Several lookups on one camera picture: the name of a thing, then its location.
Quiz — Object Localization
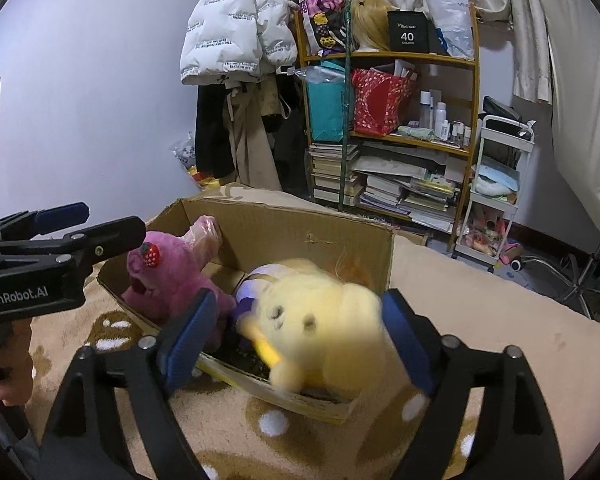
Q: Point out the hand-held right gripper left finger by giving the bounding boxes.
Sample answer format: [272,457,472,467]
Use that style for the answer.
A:
[37,288,219,480]

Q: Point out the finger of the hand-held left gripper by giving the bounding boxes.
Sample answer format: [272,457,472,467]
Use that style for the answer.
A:
[0,216,147,273]
[0,202,90,249]

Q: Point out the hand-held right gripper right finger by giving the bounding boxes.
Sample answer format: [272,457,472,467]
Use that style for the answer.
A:
[381,288,566,480]

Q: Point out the pink plush bear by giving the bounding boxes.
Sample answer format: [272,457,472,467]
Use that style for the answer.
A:
[121,230,238,354]

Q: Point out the purple haired plush doll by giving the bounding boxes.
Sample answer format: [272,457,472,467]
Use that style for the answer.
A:
[232,262,287,331]

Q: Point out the plastic pink toy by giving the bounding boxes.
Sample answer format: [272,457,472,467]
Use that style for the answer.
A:
[181,214,224,267]

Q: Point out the pale yellow fluffy plush bear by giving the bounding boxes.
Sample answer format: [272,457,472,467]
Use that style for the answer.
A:
[237,257,399,407]

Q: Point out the cardboard box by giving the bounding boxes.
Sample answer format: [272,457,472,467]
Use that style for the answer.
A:
[96,197,397,426]

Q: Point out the person's left hand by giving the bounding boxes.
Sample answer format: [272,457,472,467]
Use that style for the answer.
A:
[0,319,34,407]

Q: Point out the beige rug with brown pattern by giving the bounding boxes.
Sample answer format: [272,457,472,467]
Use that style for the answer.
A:
[25,182,600,480]

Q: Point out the plastic bag of colourful things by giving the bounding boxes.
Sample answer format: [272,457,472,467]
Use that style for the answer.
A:
[171,134,207,187]

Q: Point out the black hanging garment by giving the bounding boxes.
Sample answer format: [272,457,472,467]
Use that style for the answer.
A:
[260,75,312,197]
[195,82,242,182]

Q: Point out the stack of books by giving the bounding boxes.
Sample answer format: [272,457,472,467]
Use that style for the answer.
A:
[307,142,470,234]

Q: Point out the white trolley cart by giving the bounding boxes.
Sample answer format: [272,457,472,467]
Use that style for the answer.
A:
[454,114,537,274]

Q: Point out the beige hanging garment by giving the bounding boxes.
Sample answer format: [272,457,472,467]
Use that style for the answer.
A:
[222,80,282,192]

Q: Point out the metal light stand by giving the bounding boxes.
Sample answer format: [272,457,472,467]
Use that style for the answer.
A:
[520,237,600,318]

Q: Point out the blue and white cushion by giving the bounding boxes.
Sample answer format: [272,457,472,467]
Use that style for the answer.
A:
[472,166,520,197]

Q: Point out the green pole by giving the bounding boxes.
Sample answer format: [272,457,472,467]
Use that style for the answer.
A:
[336,14,352,212]

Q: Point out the pale green pouch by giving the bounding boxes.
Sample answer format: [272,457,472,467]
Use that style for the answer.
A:
[396,125,437,142]

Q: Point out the group of cosmetic bottles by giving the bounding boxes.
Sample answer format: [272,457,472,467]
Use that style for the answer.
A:
[419,89,474,144]

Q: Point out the white puffer jacket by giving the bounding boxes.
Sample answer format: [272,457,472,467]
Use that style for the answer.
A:
[180,0,299,87]

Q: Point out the wooden shelf rack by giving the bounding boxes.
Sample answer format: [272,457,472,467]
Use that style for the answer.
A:
[292,2,482,257]

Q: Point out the red patterned bag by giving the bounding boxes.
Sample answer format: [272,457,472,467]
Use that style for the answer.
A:
[351,67,417,137]

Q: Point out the teal paper bag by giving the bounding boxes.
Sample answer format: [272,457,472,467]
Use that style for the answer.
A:
[305,62,352,142]

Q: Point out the white fabric softbox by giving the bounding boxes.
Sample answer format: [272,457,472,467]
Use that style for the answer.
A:
[542,0,600,255]

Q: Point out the black and pink patterned bag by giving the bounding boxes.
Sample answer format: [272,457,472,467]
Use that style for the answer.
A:
[300,0,352,59]

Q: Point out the black cardboard case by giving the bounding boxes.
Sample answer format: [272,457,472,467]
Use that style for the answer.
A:
[386,9,432,54]

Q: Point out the blonde wig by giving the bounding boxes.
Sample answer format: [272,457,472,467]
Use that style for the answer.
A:
[350,0,397,54]

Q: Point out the clear plastic bag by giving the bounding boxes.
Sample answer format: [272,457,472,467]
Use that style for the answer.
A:
[421,0,477,59]

